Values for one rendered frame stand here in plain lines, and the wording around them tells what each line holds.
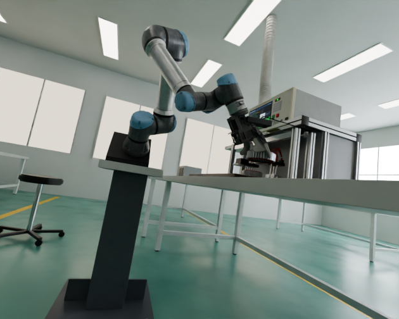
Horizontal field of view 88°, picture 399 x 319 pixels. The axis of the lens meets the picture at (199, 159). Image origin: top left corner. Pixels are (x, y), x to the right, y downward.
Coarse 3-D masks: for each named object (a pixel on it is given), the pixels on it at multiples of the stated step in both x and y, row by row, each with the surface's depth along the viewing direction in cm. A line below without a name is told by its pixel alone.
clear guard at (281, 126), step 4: (264, 116) 98; (272, 120) 101; (276, 120) 101; (272, 124) 106; (276, 124) 105; (280, 124) 105; (284, 124) 104; (288, 124) 103; (260, 128) 116; (264, 128) 115; (268, 128) 114; (272, 128) 113; (276, 128) 112; (280, 128) 111; (284, 128) 110; (288, 128) 109; (304, 128) 107; (264, 132) 122; (268, 132) 121; (272, 132) 120; (276, 132) 119; (280, 132) 117; (284, 132) 116
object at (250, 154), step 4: (248, 152) 82; (252, 152) 80; (260, 152) 78; (264, 152) 78; (248, 156) 81; (252, 156) 80; (256, 156) 79; (260, 156) 78; (264, 156) 77; (272, 156) 78; (248, 160) 86; (252, 160) 86; (256, 160) 86; (260, 160) 85; (264, 160) 85; (268, 160) 78; (272, 160) 78
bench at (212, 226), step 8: (152, 184) 253; (152, 192) 253; (184, 192) 450; (224, 192) 287; (152, 200) 252; (184, 200) 444; (224, 200) 286; (176, 208) 437; (184, 208) 433; (144, 216) 251; (200, 216) 349; (144, 224) 247; (168, 224) 258; (176, 224) 261; (184, 224) 265; (192, 224) 269; (208, 224) 310; (144, 232) 246; (216, 232) 282; (216, 240) 278
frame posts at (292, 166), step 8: (296, 128) 102; (296, 136) 102; (312, 136) 106; (232, 144) 161; (296, 144) 103; (312, 144) 106; (232, 152) 160; (296, 152) 102; (312, 152) 105; (232, 160) 160; (296, 160) 101; (312, 160) 105; (232, 168) 159; (240, 168) 163; (288, 168) 102; (296, 168) 101; (304, 168) 106; (312, 168) 104; (288, 176) 101; (304, 176) 105
